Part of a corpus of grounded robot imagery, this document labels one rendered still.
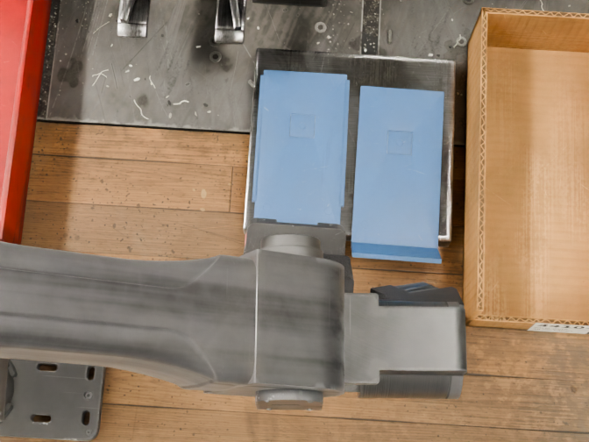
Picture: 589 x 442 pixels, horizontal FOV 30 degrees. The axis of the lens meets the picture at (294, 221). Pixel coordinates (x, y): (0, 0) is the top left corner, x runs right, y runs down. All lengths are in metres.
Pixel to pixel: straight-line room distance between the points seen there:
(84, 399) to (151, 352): 0.38
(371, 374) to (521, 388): 0.32
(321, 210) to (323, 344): 0.35
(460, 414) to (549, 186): 0.21
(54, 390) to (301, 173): 0.26
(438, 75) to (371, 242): 0.16
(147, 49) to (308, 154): 0.17
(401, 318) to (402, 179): 0.31
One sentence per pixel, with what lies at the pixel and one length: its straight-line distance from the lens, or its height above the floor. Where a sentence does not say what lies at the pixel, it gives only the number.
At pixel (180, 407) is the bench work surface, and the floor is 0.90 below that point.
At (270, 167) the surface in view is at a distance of 0.90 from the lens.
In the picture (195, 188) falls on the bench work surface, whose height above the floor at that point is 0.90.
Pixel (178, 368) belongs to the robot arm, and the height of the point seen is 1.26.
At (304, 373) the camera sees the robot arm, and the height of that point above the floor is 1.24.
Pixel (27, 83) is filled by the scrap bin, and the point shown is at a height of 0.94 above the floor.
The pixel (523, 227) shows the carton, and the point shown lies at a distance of 0.93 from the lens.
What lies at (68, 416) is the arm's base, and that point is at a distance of 0.89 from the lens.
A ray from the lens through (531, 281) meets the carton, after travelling 0.92.
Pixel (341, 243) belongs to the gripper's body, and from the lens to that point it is 0.72.
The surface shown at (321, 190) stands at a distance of 0.90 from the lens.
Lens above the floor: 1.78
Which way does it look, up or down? 75 degrees down
